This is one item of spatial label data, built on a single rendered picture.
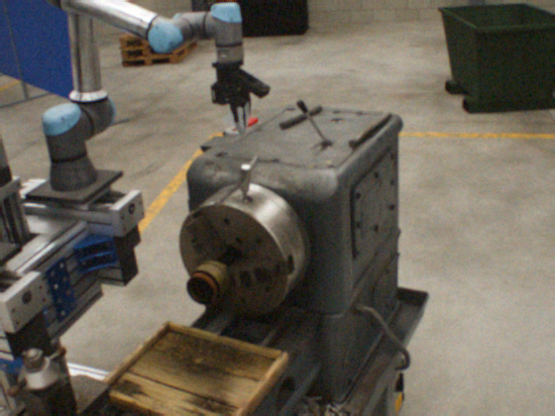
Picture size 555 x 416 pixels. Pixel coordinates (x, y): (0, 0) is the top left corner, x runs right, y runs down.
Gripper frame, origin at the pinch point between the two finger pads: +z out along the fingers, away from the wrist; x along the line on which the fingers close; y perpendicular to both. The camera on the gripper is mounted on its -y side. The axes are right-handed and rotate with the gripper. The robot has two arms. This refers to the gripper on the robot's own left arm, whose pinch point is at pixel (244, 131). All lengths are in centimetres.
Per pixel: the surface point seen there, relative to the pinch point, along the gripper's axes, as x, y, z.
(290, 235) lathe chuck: 26.0, -26.1, 14.9
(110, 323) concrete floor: -48, 122, 130
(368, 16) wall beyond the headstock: -930, 298, 121
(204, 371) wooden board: 51, -14, 42
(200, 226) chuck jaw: 35.0, -7.0, 11.4
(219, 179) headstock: 15.5, -0.6, 8.2
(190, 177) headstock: 15.7, 8.6, 8.7
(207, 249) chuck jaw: 37.5, -9.9, 15.7
